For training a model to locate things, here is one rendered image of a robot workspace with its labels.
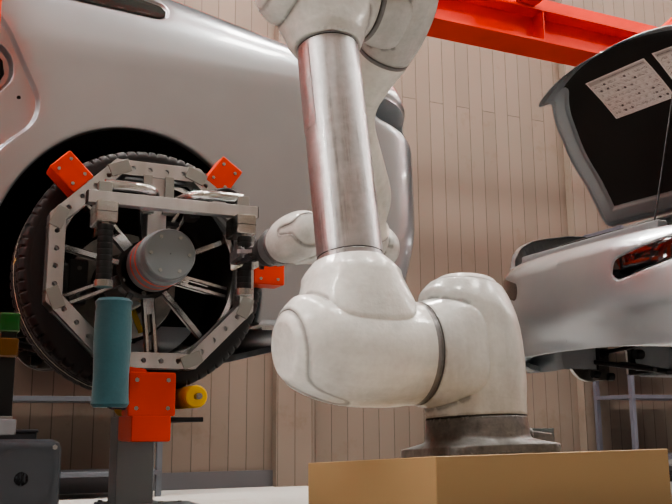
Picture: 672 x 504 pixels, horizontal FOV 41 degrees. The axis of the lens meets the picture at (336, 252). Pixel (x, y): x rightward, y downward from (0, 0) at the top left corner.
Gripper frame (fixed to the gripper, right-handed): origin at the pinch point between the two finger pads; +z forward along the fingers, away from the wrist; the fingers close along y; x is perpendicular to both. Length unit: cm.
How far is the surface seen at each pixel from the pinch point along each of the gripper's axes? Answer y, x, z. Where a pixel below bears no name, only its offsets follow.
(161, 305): -5, -3, 61
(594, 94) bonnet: 274, 150, 173
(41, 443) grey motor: -44, -43, 15
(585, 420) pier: 471, -34, 427
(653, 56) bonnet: 270, 152, 122
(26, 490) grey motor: -47, -53, 13
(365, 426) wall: 256, -38, 434
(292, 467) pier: 189, -68, 425
